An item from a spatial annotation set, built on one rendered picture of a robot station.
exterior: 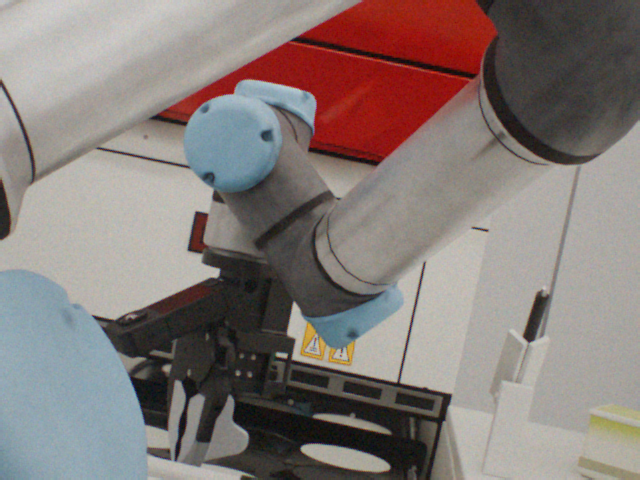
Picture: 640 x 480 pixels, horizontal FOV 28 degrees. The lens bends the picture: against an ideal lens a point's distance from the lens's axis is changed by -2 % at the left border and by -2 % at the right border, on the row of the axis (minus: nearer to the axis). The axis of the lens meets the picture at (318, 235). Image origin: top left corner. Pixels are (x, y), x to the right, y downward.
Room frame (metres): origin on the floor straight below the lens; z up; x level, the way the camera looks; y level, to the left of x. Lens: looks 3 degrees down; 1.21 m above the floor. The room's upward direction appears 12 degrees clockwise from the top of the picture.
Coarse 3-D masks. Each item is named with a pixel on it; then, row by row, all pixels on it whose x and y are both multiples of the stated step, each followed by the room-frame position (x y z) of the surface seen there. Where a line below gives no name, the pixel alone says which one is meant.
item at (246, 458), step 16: (144, 400) 1.47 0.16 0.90; (144, 416) 1.39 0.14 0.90; (160, 416) 1.41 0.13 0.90; (256, 432) 1.43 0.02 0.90; (272, 432) 1.45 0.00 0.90; (160, 448) 1.26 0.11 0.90; (256, 448) 1.35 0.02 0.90; (272, 448) 1.37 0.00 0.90; (288, 448) 1.38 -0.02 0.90; (352, 448) 1.45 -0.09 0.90; (208, 464) 1.23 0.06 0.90; (224, 464) 1.25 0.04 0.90; (240, 464) 1.27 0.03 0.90; (256, 464) 1.28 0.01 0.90; (272, 464) 1.29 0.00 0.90; (288, 464) 1.31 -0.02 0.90; (304, 464) 1.32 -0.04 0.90; (320, 464) 1.34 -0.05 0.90; (400, 464) 1.42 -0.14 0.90
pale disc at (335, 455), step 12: (312, 444) 1.43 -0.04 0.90; (312, 456) 1.37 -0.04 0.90; (324, 456) 1.38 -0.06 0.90; (336, 456) 1.39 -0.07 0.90; (348, 456) 1.40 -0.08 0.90; (360, 456) 1.42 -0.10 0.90; (372, 456) 1.43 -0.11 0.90; (360, 468) 1.36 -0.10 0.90; (372, 468) 1.37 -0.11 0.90; (384, 468) 1.38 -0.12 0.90
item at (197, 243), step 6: (198, 216) 1.51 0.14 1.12; (198, 222) 1.51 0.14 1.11; (204, 222) 1.51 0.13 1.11; (198, 228) 1.51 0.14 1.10; (204, 228) 1.51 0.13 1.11; (198, 234) 1.51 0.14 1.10; (192, 240) 1.51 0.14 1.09; (198, 240) 1.51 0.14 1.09; (192, 246) 1.51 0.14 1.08; (198, 246) 1.51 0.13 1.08; (204, 246) 1.51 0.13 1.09
